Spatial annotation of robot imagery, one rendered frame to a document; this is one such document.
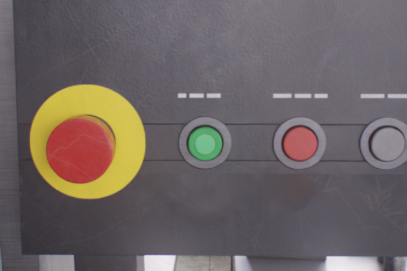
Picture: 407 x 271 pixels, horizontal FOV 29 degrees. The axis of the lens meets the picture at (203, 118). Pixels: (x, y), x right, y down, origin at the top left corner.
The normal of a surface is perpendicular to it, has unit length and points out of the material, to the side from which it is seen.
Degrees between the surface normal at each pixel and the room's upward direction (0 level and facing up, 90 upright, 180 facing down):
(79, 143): 90
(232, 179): 90
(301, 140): 90
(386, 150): 90
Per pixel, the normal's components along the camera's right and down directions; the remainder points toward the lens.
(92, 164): -0.02, 0.14
